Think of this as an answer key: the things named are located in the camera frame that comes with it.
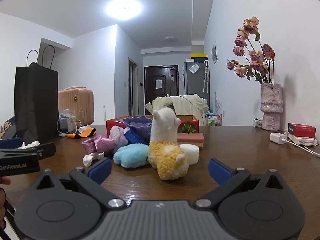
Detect white cable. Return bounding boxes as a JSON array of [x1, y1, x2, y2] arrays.
[[285, 138, 320, 158]]

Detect yellow box on refrigerator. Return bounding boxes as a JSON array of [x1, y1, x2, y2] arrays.
[[190, 53, 208, 58]]

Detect pink satin bow scrunchie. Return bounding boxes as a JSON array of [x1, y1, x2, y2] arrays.
[[81, 134, 115, 154]]

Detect dark brown entrance door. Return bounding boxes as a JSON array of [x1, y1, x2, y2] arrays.
[[144, 65, 179, 104]]

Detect blue tissue pack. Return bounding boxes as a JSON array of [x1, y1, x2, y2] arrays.
[[124, 127, 146, 145]]

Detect pink sponge block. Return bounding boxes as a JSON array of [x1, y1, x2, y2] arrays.
[[177, 133, 204, 150]]

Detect purple drawstring pouch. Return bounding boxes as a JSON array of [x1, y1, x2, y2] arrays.
[[108, 116, 152, 149]]

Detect red cigarette box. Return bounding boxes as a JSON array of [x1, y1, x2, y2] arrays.
[[287, 123, 316, 138]]

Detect pink hard suitcase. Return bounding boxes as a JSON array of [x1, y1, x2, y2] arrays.
[[58, 86, 94, 125]]

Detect white charger adapter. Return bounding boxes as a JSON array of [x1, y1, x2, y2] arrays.
[[270, 132, 287, 145]]

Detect white yellow alpaca plush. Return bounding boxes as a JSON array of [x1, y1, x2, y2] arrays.
[[148, 107, 189, 180]]

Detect red cardboard box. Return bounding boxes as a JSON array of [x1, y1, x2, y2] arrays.
[[106, 115, 200, 135]]

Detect light blue fluffy plush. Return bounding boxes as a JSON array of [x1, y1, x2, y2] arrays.
[[113, 144, 149, 168]]

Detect round ceiling lamp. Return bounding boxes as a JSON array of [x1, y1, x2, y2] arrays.
[[104, 0, 144, 21]]

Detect white box under red box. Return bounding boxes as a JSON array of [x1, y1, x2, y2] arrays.
[[288, 133, 317, 146]]

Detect white round sponge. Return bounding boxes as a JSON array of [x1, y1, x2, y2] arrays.
[[180, 144, 200, 165]]

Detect black paper shopping bag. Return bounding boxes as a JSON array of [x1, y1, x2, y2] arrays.
[[14, 61, 59, 144]]

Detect grey refrigerator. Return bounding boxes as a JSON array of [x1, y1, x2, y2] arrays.
[[184, 60, 210, 106]]

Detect white tissue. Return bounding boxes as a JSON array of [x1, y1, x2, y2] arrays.
[[82, 153, 104, 168]]

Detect orange black strap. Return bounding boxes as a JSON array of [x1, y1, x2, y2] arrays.
[[66, 127, 97, 139]]

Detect pink textured vase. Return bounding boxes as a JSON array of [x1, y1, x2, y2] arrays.
[[260, 83, 284, 131]]

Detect person left hand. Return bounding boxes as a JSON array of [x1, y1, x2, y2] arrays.
[[0, 177, 11, 229]]

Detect beige jacket on chair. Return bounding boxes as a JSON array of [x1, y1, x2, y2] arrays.
[[144, 94, 209, 126]]

